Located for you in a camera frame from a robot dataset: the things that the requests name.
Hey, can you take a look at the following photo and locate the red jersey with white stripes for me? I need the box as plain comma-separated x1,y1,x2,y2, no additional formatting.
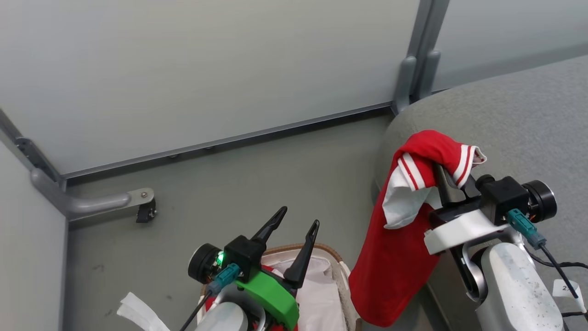
348,130,487,328

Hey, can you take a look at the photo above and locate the grey corner partition post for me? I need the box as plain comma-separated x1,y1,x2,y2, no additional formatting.
0,109,66,190

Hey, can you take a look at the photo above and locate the black cable with teal plug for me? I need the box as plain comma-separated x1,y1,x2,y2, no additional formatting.
507,208,580,300
178,263,243,331

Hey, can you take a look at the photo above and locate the black caster wheel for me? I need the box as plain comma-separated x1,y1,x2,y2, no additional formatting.
136,198,158,224

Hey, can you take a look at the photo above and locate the grey fabric sofa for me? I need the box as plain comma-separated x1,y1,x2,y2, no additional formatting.
373,55,588,331

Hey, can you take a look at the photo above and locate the white paper tag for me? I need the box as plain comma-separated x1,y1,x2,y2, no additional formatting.
552,279,587,314

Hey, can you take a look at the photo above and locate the white fabric strip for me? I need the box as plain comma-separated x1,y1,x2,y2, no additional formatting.
116,292,171,331

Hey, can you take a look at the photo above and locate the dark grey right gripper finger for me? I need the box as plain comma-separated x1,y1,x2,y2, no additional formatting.
463,175,480,199
435,165,467,206

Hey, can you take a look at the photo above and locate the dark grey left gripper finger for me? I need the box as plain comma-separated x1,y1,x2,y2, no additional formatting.
250,206,288,252
283,220,320,289

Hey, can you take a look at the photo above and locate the aluminium panel bottom rail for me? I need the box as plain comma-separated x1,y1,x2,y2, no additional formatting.
59,102,396,181

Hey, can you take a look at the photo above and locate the wicker laundry basket white liner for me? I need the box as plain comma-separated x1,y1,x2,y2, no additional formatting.
200,243,361,331

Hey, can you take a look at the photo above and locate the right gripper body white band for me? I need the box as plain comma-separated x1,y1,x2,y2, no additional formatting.
424,175,557,256

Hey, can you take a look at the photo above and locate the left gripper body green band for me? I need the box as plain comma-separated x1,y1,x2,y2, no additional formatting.
188,234,300,331

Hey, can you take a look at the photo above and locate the white garment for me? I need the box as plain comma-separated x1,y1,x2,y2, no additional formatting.
262,257,348,331

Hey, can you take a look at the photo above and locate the grey partition foot tube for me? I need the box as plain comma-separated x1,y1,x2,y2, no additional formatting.
30,167,155,222

